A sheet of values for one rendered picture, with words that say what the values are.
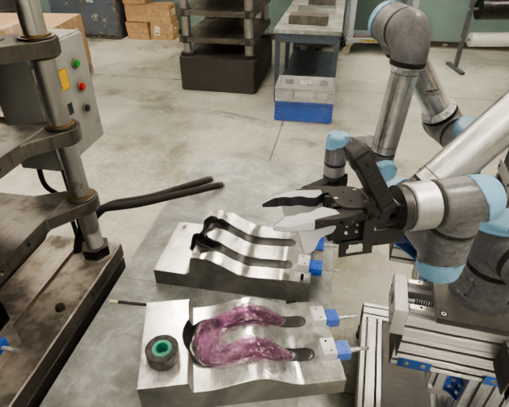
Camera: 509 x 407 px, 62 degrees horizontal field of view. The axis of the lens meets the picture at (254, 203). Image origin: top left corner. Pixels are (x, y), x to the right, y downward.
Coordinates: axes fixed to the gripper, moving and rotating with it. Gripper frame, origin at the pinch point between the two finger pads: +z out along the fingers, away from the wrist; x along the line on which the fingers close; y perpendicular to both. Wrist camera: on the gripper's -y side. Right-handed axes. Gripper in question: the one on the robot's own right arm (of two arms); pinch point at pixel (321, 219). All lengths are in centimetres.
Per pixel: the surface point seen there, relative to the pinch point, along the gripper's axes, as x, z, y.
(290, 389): -71, 1, -4
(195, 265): -39, -5, -37
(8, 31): 233, -5, -300
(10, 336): -69, 1, -82
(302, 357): -62, 0, -2
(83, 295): -47, 6, -74
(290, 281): -38.6, -3.7, -7.9
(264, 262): -31.2, -3.0, -17.0
